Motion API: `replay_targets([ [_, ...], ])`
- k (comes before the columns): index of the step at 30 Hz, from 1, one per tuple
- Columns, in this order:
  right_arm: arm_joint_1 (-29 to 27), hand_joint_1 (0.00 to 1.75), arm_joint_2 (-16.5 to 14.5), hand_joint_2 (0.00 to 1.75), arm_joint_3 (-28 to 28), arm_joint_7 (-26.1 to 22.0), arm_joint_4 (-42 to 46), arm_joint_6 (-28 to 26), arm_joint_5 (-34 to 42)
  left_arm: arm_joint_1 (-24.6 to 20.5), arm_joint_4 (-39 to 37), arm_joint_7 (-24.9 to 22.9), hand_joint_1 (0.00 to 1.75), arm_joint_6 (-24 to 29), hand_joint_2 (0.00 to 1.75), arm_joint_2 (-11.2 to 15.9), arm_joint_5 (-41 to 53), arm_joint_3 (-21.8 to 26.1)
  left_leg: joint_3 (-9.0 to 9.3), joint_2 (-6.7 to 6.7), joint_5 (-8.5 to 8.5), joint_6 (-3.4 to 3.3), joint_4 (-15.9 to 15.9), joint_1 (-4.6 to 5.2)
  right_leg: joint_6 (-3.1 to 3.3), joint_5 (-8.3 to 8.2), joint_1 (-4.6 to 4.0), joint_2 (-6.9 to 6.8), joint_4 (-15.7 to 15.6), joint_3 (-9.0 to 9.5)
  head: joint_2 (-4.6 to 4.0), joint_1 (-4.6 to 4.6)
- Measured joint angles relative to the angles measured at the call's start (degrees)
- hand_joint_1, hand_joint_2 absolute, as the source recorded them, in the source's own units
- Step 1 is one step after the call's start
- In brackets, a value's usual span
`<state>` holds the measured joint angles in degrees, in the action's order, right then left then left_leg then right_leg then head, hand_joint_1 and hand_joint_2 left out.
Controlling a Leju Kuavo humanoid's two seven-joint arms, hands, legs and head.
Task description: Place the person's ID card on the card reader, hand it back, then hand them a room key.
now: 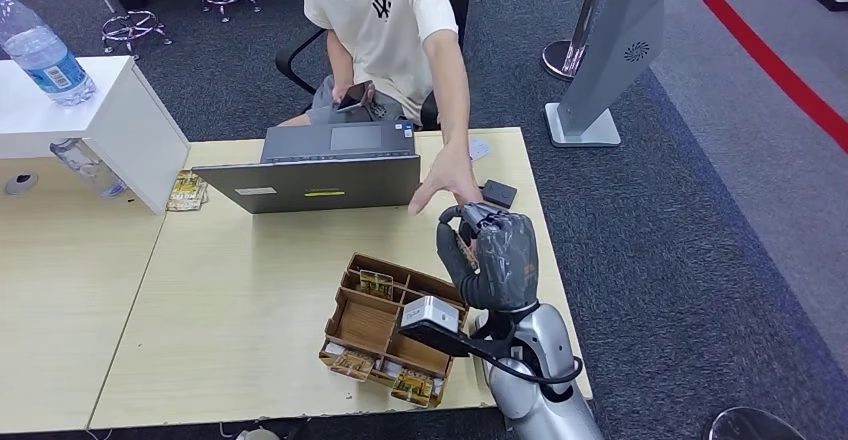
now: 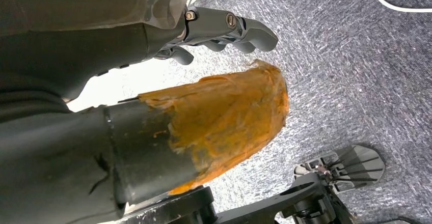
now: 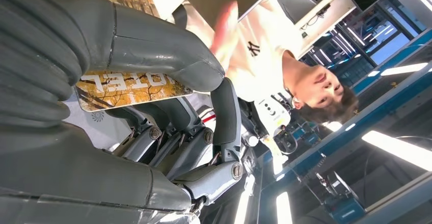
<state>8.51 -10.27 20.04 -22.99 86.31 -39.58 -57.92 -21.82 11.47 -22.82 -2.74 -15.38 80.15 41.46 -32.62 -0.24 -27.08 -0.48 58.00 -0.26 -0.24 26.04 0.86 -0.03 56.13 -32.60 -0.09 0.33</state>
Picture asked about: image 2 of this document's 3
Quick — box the grey ribbed foot plate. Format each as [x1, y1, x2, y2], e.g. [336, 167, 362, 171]
[292, 144, 386, 193]

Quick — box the black metal linkage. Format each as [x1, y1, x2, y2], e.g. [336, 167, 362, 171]
[111, 172, 355, 224]

